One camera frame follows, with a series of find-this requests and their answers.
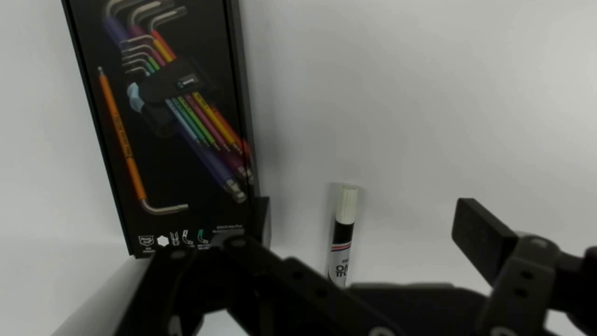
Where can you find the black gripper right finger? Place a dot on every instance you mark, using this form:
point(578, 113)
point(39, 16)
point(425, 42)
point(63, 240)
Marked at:
point(515, 274)

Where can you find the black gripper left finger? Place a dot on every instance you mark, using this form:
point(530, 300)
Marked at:
point(261, 292)

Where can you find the black pen with white cap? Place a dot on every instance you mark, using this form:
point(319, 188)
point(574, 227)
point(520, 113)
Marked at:
point(341, 244)

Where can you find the black hex key set box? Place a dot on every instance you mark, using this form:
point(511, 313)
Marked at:
point(168, 124)

